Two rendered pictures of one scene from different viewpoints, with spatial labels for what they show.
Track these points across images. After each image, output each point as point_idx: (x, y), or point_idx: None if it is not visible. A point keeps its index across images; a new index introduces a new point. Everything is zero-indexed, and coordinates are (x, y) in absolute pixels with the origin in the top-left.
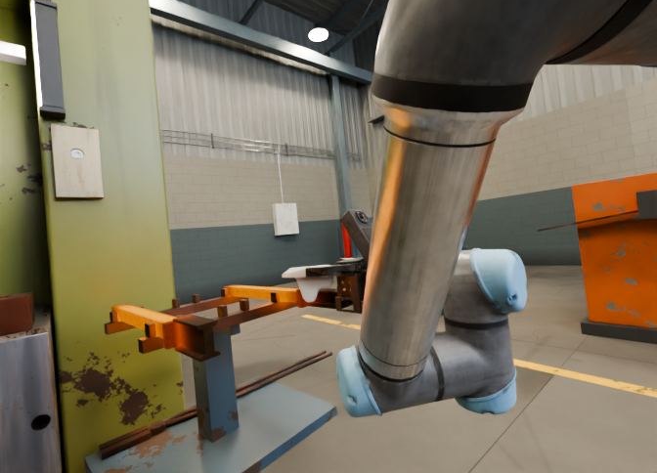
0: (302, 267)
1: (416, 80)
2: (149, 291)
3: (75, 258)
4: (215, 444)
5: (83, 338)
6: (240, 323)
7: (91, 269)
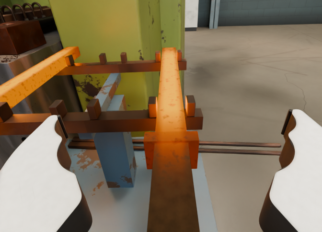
0: (41, 143)
1: None
2: (119, 33)
3: None
4: (107, 191)
5: (80, 61)
6: (83, 133)
7: (73, 5)
